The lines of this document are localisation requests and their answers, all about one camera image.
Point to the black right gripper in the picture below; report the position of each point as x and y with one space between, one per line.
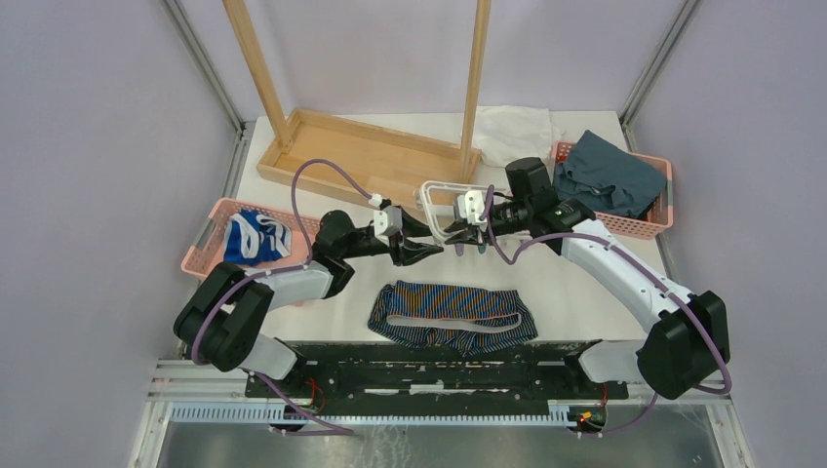
464 238

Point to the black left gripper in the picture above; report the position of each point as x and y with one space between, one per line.
406 253

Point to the white plastic clip hanger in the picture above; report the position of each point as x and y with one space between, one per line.
435 199

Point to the navy striped boxer underwear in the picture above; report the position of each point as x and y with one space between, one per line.
471 321

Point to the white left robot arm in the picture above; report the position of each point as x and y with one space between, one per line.
221 323

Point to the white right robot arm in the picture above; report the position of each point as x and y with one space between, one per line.
687 343

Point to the wooden hanger rack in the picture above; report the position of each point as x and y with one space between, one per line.
384 160

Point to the teal grey underwear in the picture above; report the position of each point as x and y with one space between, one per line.
606 179

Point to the blue white underwear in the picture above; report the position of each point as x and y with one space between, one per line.
252 238

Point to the white folded cloth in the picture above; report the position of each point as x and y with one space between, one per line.
508 132

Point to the pink basket right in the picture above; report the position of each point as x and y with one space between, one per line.
657 219

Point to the pink basket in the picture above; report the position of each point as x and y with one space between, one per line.
213 252
657 219

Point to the pink basket left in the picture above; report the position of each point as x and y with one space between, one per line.
213 252

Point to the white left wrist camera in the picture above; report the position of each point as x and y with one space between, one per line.
387 221

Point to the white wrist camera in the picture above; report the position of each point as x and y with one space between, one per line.
470 208
387 221

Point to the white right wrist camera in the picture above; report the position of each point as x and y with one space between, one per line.
470 208

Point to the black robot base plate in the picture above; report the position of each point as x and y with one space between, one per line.
386 379

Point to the white slotted cable duct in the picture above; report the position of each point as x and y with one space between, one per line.
280 413

